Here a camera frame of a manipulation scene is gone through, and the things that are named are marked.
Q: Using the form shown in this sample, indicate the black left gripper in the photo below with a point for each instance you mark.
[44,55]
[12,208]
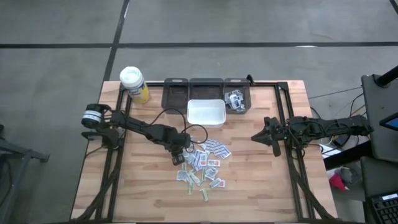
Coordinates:
[179,145]

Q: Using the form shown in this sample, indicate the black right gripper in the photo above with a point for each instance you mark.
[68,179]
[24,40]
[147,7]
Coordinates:
[277,132]

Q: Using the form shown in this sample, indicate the blue striped white packet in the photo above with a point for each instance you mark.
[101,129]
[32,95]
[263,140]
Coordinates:
[215,150]
[217,145]

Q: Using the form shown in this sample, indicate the white plastic bin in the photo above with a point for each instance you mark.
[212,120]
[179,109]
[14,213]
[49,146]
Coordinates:
[206,113]

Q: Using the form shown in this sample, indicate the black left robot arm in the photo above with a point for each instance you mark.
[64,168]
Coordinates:
[140,126]

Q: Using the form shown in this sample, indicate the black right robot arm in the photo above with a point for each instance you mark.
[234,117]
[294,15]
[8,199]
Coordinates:
[329,127]

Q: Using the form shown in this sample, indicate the white paper sheet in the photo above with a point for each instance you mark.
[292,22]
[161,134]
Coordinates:
[328,151]

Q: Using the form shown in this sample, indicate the yellow Lysol wipes canister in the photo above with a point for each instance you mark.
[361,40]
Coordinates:
[135,85]

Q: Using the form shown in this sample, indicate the red cloth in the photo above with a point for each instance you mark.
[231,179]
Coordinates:
[338,183]

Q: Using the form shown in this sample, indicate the grey soft object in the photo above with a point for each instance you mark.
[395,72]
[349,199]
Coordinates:
[347,175]

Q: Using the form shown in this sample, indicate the grey side table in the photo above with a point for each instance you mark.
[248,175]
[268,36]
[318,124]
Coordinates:
[382,102]

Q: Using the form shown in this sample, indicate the blue screen tablet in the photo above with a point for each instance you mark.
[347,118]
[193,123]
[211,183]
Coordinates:
[391,122]

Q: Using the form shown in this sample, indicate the black keyboard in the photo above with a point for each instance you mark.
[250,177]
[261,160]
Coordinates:
[385,210]

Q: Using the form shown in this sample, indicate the black pole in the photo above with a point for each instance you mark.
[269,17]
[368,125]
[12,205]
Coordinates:
[387,76]

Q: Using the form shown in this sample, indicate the grey metal stand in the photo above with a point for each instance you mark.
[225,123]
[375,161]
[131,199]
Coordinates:
[18,152]

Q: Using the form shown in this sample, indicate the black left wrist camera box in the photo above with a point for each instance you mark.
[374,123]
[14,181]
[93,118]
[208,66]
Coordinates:
[178,159]

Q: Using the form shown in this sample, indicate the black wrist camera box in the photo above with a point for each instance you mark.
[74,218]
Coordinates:
[269,122]
[178,159]

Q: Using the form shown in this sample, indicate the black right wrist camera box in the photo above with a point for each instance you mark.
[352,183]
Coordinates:
[269,122]

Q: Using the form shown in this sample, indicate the black frame knob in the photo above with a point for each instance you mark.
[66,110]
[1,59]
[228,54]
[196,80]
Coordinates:
[249,79]

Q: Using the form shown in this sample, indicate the black metal table frame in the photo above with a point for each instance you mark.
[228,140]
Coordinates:
[119,102]

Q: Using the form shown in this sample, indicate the dark grey metal bracket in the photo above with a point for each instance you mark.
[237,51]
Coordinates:
[88,135]

